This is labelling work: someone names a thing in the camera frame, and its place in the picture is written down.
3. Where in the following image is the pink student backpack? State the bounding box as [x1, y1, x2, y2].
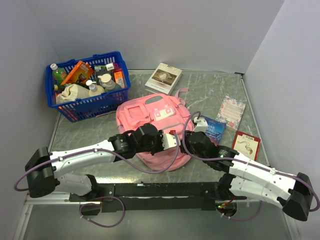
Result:
[115, 87, 191, 171]

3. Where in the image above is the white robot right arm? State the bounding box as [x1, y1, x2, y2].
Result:
[181, 131, 320, 222]

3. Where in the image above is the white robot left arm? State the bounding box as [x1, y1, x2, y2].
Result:
[25, 123, 166, 201]

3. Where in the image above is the beige cloth bag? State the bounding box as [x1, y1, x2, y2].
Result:
[56, 84, 90, 104]

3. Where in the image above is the blue Jane Eyre book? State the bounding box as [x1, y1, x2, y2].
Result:
[201, 115, 226, 146]

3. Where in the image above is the floral pink notebook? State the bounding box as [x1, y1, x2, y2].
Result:
[215, 95, 246, 131]

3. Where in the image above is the red framed card book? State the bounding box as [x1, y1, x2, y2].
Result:
[232, 130, 261, 161]

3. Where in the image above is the white coffee cover book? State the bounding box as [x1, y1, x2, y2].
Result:
[144, 63, 183, 95]

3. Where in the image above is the grey pump bottle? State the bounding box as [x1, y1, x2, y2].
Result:
[97, 73, 122, 93]

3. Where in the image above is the pink carton box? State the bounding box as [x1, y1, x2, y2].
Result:
[113, 63, 125, 88]

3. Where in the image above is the cream lotion bottle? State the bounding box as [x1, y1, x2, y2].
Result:
[85, 80, 105, 97]

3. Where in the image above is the black packaged box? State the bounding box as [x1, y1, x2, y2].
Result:
[94, 65, 115, 84]

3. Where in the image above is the orange snack box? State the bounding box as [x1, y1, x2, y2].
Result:
[61, 60, 94, 85]

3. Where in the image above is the green drink bottle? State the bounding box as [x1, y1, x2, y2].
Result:
[50, 63, 68, 85]

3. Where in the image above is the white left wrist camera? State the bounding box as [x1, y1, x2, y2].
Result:
[161, 132, 181, 150]

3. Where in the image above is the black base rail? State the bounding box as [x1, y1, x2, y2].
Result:
[68, 182, 248, 216]

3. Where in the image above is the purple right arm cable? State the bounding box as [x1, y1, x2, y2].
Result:
[183, 111, 320, 222]

